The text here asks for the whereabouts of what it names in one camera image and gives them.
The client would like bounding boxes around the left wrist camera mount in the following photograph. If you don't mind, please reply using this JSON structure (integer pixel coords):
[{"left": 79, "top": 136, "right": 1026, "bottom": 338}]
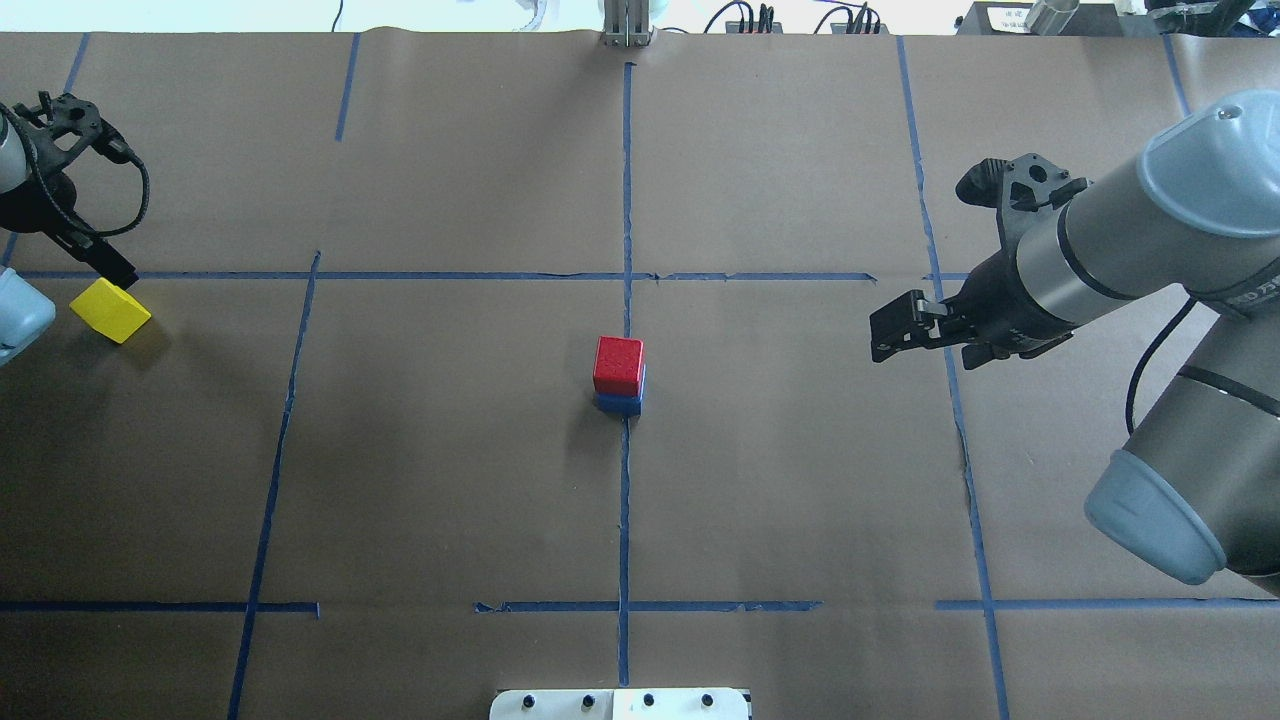
[{"left": 4, "top": 91, "right": 138, "bottom": 173}]

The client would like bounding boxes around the red block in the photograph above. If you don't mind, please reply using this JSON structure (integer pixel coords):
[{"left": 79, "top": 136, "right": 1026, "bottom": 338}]
[{"left": 591, "top": 336, "right": 645, "bottom": 397}]

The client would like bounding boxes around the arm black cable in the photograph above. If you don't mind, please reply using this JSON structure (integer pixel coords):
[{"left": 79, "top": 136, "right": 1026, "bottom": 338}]
[
  {"left": 20, "top": 110, "right": 151, "bottom": 241},
  {"left": 1124, "top": 0, "right": 1280, "bottom": 437}
]

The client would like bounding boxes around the white pole base plate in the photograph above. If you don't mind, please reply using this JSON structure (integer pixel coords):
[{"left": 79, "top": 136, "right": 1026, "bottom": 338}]
[{"left": 488, "top": 687, "right": 753, "bottom": 719}]

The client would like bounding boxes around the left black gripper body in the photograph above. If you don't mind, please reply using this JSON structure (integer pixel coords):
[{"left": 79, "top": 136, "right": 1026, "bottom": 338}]
[{"left": 1, "top": 172, "right": 91, "bottom": 251}]

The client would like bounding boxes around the blue block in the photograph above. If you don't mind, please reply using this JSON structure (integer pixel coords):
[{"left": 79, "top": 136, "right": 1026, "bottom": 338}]
[{"left": 594, "top": 365, "right": 646, "bottom": 416}]

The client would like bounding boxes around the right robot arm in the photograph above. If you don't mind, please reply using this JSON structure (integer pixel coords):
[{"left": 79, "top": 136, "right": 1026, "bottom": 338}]
[{"left": 869, "top": 88, "right": 1279, "bottom": 594}]

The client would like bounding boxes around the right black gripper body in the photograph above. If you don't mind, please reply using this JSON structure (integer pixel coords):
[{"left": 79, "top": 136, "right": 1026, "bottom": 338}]
[{"left": 940, "top": 252, "right": 1076, "bottom": 370}]

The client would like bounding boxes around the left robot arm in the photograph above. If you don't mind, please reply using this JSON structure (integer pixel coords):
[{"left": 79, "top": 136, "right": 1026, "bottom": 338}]
[{"left": 1, "top": 91, "right": 151, "bottom": 364}]

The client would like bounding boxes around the metal cup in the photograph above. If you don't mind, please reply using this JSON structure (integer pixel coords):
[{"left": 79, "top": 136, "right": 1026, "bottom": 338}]
[{"left": 1023, "top": 0, "right": 1080, "bottom": 37}]

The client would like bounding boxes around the aluminium frame post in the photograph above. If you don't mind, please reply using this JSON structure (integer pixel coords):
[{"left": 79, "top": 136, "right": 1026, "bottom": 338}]
[{"left": 599, "top": 0, "right": 653, "bottom": 47}]

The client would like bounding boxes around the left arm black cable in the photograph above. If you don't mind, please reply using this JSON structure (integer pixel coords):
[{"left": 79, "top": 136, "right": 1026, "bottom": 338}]
[{"left": 20, "top": 110, "right": 151, "bottom": 241}]

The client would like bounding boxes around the black box under cup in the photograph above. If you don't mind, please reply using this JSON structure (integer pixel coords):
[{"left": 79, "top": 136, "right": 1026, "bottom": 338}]
[{"left": 955, "top": 1, "right": 1160, "bottom": 37}]

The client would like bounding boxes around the yellow block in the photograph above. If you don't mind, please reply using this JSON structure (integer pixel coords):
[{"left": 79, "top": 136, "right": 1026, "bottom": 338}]
[{"left": 69, "top": 278, "right": 154, "bottom": 345}]

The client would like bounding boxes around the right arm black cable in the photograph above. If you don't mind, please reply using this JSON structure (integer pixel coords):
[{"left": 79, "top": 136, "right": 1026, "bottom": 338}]
[{"left": 1124, "top": 0, "right": 1280, "bottom": 437}]

